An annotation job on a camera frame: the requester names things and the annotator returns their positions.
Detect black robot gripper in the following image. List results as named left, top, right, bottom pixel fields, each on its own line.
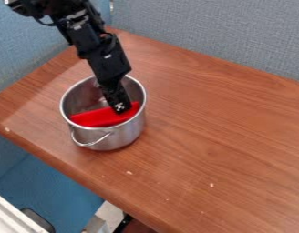
left=77, top=33, right=133, bottom=115

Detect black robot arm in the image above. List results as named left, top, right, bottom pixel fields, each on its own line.
left=4, top=0, right=133, bottom=114

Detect grey table leg bracket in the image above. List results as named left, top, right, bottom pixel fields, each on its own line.
left=82, top=201, right=125, bottom=233

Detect white box with black base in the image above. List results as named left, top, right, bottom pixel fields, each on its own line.
left=0, top=196, right=57, bottom=233

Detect stainless steel pot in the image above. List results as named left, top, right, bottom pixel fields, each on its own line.
left=61, top=76, right=147, bottom=151

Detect red plastic block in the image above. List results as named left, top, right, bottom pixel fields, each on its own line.
left=71, top=101, right=142, bottom=127

